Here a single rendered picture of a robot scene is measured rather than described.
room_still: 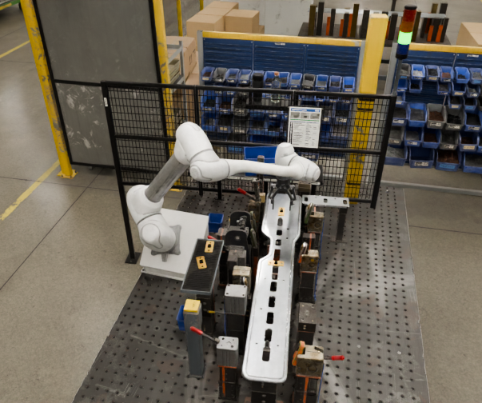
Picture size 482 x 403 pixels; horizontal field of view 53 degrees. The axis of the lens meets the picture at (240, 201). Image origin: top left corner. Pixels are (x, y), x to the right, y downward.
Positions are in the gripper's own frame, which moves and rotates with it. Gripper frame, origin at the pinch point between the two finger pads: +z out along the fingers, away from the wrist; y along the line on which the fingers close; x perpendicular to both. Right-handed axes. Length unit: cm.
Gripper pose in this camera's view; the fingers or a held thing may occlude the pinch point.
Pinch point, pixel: (281, 205)
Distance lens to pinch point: 291.9
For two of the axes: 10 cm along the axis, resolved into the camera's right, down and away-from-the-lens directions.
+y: 9.9, 0.7, -1.1
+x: 1.3, -5.7, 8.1
